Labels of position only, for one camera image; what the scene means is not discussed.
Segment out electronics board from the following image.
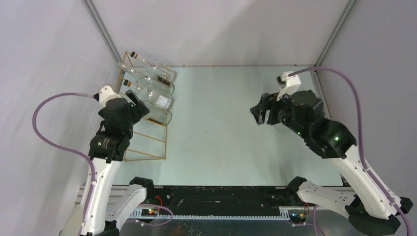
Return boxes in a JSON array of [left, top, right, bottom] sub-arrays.
[[290, 213, 304, 219], [141, 208, 159, 217]]

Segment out purple cable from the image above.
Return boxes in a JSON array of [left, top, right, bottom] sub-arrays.
[[288, 66, 413, 236], [31, 92, 98, 235]]

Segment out aluminium frame rail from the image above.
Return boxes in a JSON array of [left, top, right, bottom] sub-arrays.
[[75, 185, 372, 222]]

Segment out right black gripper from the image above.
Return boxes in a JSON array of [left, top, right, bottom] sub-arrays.
[[249, 88, 308, 139]]

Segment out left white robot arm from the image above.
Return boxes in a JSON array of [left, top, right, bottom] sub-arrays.
[[78, 90, 155, 236]]

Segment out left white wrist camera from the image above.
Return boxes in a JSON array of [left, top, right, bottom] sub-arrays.
[[92, 85, 121, 107]]

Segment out long clear glass bottle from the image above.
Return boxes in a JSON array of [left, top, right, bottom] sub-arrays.
[[142, 100, 172, 125]]

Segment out clear bottle black label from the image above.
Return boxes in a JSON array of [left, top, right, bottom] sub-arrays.
[[118, 62, 175, 95]]

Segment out clear bottle white label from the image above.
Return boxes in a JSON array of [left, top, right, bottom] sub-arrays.
[[123, 79, 175, 110]]

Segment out left electronics board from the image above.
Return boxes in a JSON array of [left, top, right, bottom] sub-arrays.
[[141, 208, 159, 217]]

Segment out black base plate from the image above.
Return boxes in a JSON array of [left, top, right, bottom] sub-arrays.
[[150, 185, 304, 217]]

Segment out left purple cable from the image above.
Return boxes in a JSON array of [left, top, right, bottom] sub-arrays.
[[31, 92, 98, 235]]

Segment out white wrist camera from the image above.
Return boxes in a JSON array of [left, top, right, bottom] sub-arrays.
[[276, 71, 301, 101], [92, 85, 121, 107]]

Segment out gold wire wine rack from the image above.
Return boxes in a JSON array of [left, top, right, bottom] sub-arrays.
[[116, 51, 168, 161]]

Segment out right electronics board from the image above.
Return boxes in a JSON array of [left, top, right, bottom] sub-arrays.
[[290, 213, 304, 219]]

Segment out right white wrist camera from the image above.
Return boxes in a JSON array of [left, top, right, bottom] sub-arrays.
[[276, 71, 301, 101]]

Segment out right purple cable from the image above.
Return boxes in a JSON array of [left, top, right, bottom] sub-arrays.
[[288, 66, 413, 236]]

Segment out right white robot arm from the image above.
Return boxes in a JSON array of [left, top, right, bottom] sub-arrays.
[[250, 90, 413, 236]]

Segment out clear bottle black cork top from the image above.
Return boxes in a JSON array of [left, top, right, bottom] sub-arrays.
[[129, 51, 178, 83]]

